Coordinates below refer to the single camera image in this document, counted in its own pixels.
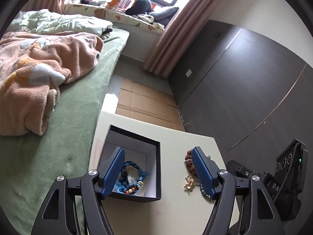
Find green floral quilt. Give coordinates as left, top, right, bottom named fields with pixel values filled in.
left=6, top=9, right=113, bottom=36

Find pink right curtain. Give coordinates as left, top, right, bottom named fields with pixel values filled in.
left=143, top=0, right=221, bottom=78

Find floral window seat cushion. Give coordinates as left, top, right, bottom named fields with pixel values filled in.
left=65, top=3, right=164, bottom=34

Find pink fleece blanket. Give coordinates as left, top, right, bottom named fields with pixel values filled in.
left=1, top=32, right=103, bottom=136

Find grey pillow on sill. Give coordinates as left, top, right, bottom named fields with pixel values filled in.
left=148, top=6, right=179, bottom=27

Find brown rudraksha bead bracelet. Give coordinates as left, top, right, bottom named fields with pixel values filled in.
left=183, top=148, right=196, bottom=173

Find gold butterfly pendant chain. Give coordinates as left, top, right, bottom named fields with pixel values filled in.
left=183, top=172, right=202, bottom=193

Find dark wardrobe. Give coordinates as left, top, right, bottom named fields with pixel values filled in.
left=169, top=20, right=312, bottom=172

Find green bed sheet mattress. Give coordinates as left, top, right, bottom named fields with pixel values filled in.
left=1, top=28, right=130, bottom=234

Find black bag on sill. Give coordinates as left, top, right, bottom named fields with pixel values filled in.
left=125, top=0, right=152, bottom=16

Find blue braided cord bracelet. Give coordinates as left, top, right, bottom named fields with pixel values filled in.
left=112, top=160, right=150, bottom=195

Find white wall socket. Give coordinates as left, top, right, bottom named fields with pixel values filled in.
left=185, top=70, right=192, bottom=78

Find cardboard floor sheets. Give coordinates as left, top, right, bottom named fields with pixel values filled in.
left=116, top=79, right=185, bottom=131

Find black open jewelry box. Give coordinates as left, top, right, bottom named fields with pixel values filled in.
left=98, top=125, right=161, bottom=203

